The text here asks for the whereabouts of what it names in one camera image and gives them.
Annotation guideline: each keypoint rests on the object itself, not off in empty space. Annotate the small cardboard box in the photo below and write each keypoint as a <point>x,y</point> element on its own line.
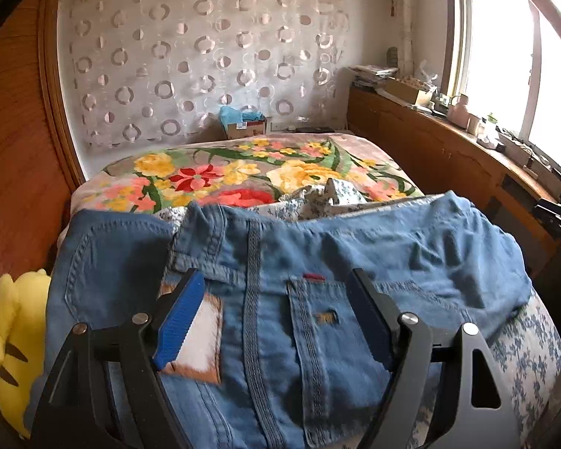
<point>247,127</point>

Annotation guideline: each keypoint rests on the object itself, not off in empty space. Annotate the pink bottle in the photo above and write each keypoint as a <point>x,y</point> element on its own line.
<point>459,111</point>

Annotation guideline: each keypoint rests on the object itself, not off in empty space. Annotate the window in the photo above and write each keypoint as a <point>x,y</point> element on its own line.
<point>491,56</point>

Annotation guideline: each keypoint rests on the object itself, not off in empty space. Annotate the colourful floral blanket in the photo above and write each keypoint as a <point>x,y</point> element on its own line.
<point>205,168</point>

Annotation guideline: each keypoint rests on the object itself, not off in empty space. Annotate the stack of papers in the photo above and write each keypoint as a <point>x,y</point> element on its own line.
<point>371,72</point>

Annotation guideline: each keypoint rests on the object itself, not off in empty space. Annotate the blue floral bedsheet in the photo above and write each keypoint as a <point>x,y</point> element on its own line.
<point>528,355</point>

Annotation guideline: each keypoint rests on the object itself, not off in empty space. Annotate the open cardboard box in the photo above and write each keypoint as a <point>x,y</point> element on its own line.
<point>406,93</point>

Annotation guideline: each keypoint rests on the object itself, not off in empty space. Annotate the beige window curtain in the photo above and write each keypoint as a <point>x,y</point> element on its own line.
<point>404,9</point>

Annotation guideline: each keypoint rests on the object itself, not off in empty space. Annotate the wooden wardrobe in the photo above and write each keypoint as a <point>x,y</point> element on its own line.
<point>18,126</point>

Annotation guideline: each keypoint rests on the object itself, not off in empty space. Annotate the yellow plush toy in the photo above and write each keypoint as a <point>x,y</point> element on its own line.
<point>14,318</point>

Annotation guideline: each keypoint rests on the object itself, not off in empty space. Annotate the circle-patterned sheer curtain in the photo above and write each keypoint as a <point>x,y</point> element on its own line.
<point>168,56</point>

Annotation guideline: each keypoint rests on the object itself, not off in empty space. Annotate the long wooden cabinet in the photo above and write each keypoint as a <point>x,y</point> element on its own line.
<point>425,135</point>

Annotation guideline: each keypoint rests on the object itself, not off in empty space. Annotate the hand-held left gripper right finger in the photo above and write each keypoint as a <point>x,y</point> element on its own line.
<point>365,320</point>

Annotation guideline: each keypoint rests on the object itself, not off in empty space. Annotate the blue denim pants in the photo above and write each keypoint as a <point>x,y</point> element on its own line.
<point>271,252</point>

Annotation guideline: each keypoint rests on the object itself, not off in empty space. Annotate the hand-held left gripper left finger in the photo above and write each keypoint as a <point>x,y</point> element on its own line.
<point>180,320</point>

